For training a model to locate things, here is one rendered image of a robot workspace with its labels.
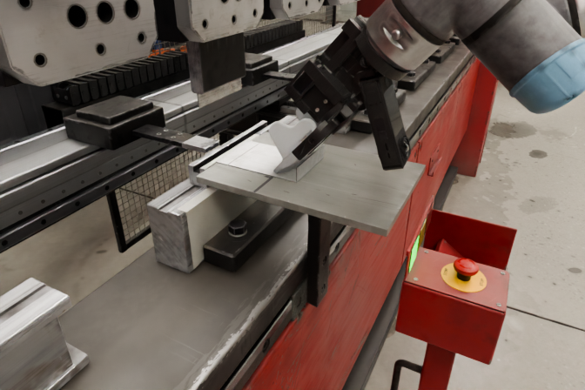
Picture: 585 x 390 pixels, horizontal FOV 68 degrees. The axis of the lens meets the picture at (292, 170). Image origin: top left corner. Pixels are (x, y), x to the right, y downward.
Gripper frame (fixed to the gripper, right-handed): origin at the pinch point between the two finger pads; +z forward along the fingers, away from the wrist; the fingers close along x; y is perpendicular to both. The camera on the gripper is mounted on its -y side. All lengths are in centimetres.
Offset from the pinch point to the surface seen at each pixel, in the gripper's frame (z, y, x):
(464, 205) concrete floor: 69, -75, -179
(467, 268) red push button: -0.6, -31.1, -14.2
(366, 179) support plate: -5.9, -8.1, -0.9
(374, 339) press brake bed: 73, -62, -62
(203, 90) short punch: -0.2, 14.8, 4.8
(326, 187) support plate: -3.5, -5.2, 3.5
